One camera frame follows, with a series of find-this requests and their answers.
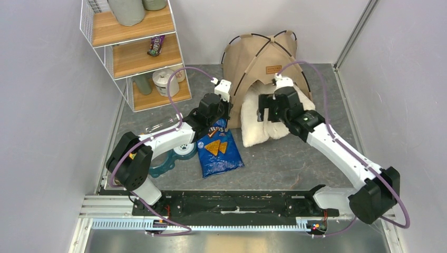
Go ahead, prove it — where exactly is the black mounting base plate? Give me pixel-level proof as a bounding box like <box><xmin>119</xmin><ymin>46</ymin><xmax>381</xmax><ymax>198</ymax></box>
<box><xmin>152</xmin><ymin>186</ymin><xmax>339</xmax><ymax>227</ymax></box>

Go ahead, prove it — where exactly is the brown candy bag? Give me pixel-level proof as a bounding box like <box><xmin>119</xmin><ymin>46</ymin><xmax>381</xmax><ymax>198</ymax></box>
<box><xmin>147</xmin><ymin>35</ymin><xmax>165</xmax><ymax>57</ymax></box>

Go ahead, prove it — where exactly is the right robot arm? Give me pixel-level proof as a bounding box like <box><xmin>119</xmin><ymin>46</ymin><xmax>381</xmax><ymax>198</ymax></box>
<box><xmin>258</xmin><ymin>87</ymin><xmax>403</xmax><ymax>224</ymax></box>

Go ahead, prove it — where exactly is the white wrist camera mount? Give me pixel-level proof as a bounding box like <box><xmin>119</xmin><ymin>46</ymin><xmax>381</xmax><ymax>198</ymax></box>
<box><xmin>273</xmin><ymin>73</ymin><xmax>294</xmax><ymax>90</ymax></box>

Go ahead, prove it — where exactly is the white wire wooden shelf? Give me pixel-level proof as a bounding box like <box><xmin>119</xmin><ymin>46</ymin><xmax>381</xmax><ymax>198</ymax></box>
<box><xmin>80</xmin><ymin>1</ymin><xmax>185</xmax><ymax>112</ymax></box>

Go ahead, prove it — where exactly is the grey felt basket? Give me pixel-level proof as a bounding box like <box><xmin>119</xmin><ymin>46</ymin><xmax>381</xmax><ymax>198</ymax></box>
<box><xmin>108</xmin><ymin>0</ymin><xmax>145</xmax><ymax>26</ymax></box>
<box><xmin>142</xmin><ymin>0</ymin><xmax>167</xmax><ymax>11</ymax></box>

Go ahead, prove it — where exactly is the aluminium corner rail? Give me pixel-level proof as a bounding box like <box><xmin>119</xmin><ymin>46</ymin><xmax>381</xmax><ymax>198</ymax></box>
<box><xmin>333</xmin><ymin>0</ymin><xmax>380</xmax><ymax>71</ymax></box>

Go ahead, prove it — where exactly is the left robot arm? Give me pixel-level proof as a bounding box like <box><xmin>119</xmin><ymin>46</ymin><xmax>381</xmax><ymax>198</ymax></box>
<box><xmin>105</xmin><ymin>93</ymin><xmax>232</xmax><ymax>216</ymax></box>

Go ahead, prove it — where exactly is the clear plastic bottle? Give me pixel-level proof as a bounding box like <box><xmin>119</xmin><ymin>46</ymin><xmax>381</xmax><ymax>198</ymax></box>
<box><xmin>144</xmin><ymin>118</ymin><xmax>178</xmax><ymax>134</ymax></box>

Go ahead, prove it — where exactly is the white ceramic mug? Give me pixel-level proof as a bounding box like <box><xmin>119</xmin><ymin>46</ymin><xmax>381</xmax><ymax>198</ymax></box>
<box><xmin>171</xmin><ymin>65</ymin><xmax>186</xmax><ymax>83</ymax></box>

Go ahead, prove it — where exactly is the black tent pole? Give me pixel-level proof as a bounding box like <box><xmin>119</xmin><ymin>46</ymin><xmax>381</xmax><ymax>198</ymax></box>
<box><xmin>228</xmin><ymin>33</ymin><xmax>313</xmax><ymax>100</ymax></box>
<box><xmin>220</xmin><ymin>30</ymin><xmax>297</xmax><ymax>96</ymax></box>

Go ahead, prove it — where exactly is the white fluffy pet cushion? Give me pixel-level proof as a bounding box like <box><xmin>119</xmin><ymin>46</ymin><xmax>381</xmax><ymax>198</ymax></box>
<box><xmin>240</xmin><ymin>82</ymin><xmax>317</xmax><ymax>148</ymax></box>

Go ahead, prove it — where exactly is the blue Doritos chip bag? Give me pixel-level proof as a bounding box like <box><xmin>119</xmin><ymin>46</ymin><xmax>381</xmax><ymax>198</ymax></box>
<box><xmin>197</xmin><ymin>119</ymin><xmax>244</xmax><ymax>178</ymax></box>

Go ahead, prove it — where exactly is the tan pet tent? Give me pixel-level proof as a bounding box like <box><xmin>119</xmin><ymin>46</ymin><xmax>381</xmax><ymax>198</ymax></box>
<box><xmin>221</xmin><ymin>30</ymin><xmax>315</xmax><ymax>129</ymax></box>

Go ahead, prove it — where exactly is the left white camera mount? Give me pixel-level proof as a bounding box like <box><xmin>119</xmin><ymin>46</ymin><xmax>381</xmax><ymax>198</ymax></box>
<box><xmin>211</xmin><ymin>77</ymin><xmax>231</xmax><ymax>103</ymax></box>

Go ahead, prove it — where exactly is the green can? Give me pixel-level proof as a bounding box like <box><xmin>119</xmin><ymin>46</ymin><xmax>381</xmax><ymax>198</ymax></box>
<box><xmin>133</xmin><ymin>74</ymin><xmax>152</xmax><ymax>95</ymax></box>

